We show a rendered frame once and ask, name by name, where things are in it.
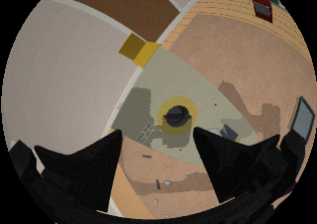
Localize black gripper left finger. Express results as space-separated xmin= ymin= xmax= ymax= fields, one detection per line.
xmin=33 ymin=130 xmax=123 ymax=213

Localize grey panel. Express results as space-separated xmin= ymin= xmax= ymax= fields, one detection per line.
xmin=111 ymin=46 xmax=259 ymax=168

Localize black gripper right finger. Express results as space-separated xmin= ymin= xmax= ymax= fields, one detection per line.
xmin=193 ymin=126 xmax=280 ymax=204

